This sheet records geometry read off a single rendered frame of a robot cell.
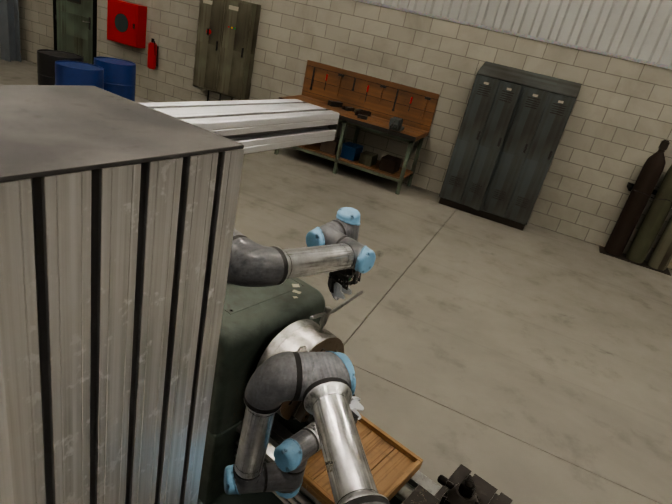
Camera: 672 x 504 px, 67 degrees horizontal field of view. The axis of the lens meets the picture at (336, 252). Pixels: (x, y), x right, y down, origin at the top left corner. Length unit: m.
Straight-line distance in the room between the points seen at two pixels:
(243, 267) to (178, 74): 9.07
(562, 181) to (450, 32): 2.63
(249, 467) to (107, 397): 0.93
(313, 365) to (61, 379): 0.80
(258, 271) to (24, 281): 0.81
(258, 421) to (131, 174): 0.95
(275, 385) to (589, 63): 7.02
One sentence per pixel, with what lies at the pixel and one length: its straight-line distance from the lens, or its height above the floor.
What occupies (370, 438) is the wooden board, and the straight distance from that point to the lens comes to 1.89.
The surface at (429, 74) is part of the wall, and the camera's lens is 8.03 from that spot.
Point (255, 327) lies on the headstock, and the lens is 1.65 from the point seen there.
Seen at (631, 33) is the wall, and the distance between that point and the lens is 7.90.
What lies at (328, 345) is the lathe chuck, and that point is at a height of 1.20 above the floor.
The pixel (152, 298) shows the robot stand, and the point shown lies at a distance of 0.53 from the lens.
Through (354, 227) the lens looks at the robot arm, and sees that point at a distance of 1.60.
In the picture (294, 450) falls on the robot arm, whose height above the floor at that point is 1.11.
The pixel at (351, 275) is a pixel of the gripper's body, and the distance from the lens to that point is 1.68.
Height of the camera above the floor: 2.17
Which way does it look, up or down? 24 degrees down
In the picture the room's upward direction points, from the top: 13 degrees clockwise
